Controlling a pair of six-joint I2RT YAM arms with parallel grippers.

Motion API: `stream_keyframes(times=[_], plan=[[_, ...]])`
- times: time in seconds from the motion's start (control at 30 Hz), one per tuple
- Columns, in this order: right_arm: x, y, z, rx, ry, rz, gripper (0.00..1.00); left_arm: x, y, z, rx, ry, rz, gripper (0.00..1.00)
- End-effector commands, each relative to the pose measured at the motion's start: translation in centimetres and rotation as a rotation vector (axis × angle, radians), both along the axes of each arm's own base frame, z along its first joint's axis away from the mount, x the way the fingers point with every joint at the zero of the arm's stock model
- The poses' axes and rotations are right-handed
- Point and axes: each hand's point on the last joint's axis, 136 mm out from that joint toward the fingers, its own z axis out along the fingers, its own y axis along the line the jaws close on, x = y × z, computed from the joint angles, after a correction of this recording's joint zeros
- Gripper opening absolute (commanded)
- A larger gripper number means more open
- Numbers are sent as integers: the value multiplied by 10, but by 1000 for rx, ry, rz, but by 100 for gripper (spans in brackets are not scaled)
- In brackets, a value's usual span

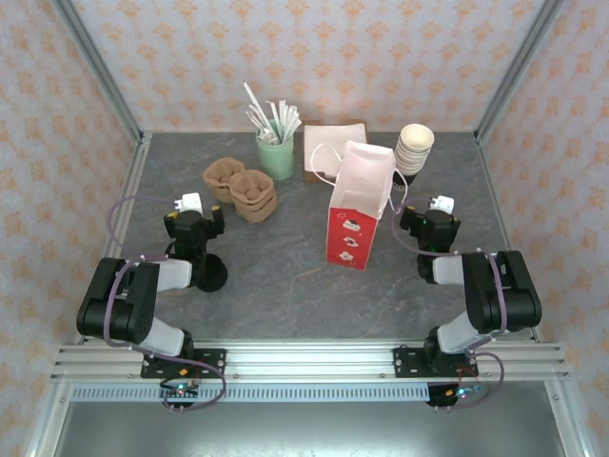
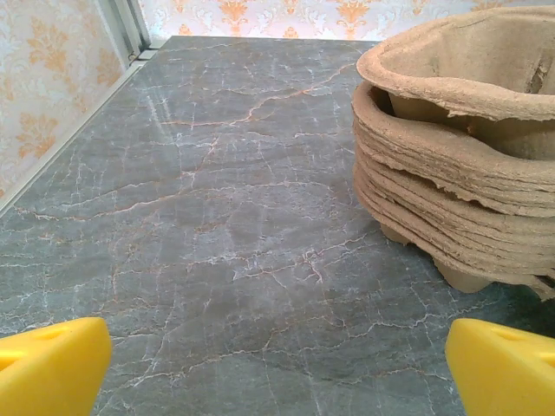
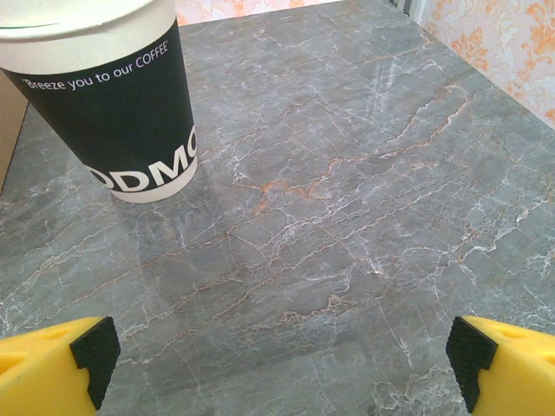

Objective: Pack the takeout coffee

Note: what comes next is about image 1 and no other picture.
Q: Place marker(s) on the red and white paper bag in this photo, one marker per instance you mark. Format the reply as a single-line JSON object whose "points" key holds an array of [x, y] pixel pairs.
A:
{"points": [[349, 238]]}

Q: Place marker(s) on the dark green paper cup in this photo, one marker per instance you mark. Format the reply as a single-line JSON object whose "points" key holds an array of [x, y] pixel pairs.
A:
{"points": [[418, 135]]}

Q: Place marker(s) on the white paper-wrapped straw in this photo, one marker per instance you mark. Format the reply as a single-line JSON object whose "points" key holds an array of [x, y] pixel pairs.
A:
{"points": [[252, 105], [285, 121], [295, 126], [275, 119], [257, 121]]}

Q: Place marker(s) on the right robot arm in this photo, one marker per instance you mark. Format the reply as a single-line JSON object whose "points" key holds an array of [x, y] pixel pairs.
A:
{"points": [[504, 295]]}

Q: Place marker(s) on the black cup lid stack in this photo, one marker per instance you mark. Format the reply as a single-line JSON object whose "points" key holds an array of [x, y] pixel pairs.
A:
{"points": [[214, 281]]}

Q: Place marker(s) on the green straw holder cup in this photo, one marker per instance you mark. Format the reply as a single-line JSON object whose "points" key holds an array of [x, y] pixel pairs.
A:
{"points": [[276, 157]]}

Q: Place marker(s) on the brown napkin tray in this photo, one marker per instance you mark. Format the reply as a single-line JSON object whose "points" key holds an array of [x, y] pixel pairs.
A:
{"points": [[316, 177]]}

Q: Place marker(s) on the white napkin stack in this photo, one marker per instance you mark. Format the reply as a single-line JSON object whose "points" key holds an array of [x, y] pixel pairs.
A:
{"points": [[323, 138]]}

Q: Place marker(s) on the grey metal shelf panel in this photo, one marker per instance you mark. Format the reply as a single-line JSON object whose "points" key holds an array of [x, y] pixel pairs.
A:
{"points": [[304, 428]]}

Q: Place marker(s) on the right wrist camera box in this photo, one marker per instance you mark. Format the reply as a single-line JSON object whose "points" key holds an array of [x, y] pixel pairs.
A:
{"points": [[445, 204]]}

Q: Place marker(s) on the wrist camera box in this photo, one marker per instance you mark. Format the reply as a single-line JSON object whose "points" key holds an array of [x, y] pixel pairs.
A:
{"points": [[445, 204], [190, 202]]}

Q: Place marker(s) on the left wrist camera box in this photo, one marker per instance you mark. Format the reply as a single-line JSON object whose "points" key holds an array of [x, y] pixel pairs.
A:
{"points": [[190, 202]]}

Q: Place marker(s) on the aluminium table side rail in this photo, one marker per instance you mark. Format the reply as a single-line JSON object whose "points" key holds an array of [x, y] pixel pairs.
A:
{"points": [[129, 190], [514, 247]]}

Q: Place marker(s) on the long aluminium base rail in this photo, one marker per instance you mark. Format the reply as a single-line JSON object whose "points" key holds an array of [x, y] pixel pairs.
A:
{"points": [[309, 362]]}

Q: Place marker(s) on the aluminium frame post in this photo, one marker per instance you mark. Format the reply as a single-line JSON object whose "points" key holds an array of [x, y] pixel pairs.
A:
{"points": [[97, 66], [518, 66]]}

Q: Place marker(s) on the aluminium frame leg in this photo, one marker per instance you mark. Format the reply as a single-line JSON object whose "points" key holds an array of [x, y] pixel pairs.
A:
{"points": [[46, 419], [568, 419]]}

